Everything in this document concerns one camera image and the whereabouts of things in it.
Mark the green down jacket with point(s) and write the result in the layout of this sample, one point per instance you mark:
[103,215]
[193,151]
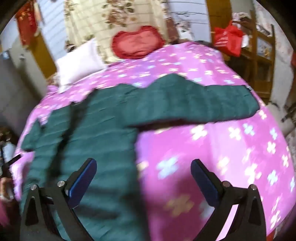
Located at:
[104,129]

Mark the red hanging decoration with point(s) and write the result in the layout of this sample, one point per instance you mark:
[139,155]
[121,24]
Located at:
[26,23]

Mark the red shopping bag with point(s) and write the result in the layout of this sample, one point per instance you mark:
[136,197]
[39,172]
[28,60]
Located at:
[227,38]

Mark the white pillow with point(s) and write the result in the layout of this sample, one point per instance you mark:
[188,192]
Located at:
[76,64]

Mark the brown wooden door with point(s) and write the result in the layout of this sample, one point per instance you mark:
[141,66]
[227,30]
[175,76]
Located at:
[218,11]
[44,58]

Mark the wooden chair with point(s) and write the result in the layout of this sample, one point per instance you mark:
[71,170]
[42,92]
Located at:
[259,60]

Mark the cream floral blanket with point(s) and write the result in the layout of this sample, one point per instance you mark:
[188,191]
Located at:
[92,20]

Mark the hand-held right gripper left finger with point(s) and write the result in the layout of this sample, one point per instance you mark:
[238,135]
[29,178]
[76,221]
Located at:
[83,178]

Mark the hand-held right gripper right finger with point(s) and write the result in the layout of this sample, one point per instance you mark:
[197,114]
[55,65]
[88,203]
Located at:
[203,180]

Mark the pink floral bedsheet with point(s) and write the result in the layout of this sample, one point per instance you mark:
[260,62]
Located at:
[208,150]

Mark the red heart cushion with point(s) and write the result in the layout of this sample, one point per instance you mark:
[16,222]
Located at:
[136,42]

